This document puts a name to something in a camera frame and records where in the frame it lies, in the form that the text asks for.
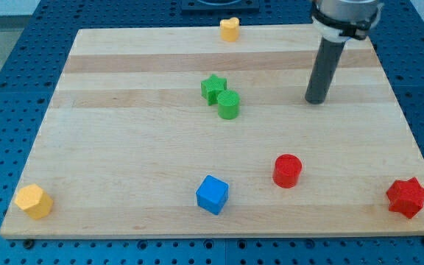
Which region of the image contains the wooden board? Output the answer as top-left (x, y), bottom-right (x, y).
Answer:
top-left (0, 24), bottom-right (424, 239)

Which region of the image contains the blue cube block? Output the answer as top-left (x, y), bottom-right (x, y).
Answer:
top-left (196, 175), bottom-right (229, 215)

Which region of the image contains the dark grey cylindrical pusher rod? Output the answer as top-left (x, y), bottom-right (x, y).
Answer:
top-left (305, 38), bottom-right (345, 105)

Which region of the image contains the red cylinder block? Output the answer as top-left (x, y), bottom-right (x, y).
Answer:
top-left (272, 154), bottom-right (303, 188)

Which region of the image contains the red star block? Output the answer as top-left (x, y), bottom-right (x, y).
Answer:
top-left (386, 177), bottom-right (424, 219)

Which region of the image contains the yellow hexagon block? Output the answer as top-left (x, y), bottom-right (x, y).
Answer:
top-left (14, 184), bottom-right (54, 220)

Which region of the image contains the yellow heart block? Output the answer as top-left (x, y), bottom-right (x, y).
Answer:
top-left (219, 17), bottom-right (240, 42)

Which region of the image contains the green cylinder block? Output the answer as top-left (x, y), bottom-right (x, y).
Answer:
top-left (217, 90), bottom-right (240, 119)

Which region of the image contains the green star block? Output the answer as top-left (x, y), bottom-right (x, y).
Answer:
top-left (200, 74), bottom-right (227, 105)

